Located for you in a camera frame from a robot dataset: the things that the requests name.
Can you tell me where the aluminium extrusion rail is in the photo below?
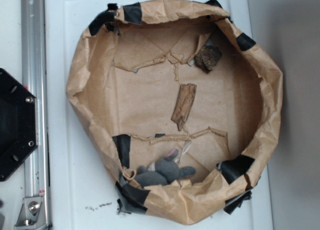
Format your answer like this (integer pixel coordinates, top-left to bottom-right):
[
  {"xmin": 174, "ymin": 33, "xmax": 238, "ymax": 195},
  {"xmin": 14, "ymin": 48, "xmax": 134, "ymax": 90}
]
[{"xmin": 21, "ymin": 0, "xmax": 52, "ymax": 230}]

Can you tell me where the gray plush animal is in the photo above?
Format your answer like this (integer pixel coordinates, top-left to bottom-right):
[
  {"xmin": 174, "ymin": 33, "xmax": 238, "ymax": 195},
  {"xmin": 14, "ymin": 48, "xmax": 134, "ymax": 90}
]
[{"xmin": 134, "ymin": 149, "xmax": 196, "ymax": 188}]

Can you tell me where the brown wood stick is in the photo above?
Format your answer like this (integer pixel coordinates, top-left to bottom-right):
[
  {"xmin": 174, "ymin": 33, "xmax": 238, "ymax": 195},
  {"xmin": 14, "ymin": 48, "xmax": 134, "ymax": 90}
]
[{"xmin": 171, "ymin": 83, "xmax": 197, "ymax": 131}]

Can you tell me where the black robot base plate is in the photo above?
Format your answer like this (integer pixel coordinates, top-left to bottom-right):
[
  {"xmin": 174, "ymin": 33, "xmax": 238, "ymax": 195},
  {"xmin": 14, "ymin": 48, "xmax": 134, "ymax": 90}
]
[{"xmin": 0, "ymin": 68, "xmax": 38, "ymax": 182}]

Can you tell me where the brown paper bin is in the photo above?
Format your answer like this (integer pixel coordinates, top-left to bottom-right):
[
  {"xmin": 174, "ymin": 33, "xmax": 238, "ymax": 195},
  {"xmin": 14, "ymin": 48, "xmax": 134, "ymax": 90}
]
[{"xmin": 66, "ymin": 0, "xmax": 283, "ymax": 225}]

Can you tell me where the metal corner bracket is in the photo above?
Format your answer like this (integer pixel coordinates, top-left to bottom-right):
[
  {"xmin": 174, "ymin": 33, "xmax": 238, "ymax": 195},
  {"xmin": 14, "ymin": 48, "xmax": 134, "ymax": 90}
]
[{"xmin": 14, "ymin": 196, "xmax": 46, "ymax": 230}]

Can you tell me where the white tray board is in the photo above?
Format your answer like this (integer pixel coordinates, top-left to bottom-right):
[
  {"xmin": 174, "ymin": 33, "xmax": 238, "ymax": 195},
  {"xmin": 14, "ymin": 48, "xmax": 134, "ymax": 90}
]
[{"xmin": 44, "ymin": 0, "xmax": 274, "ymax": 230}]

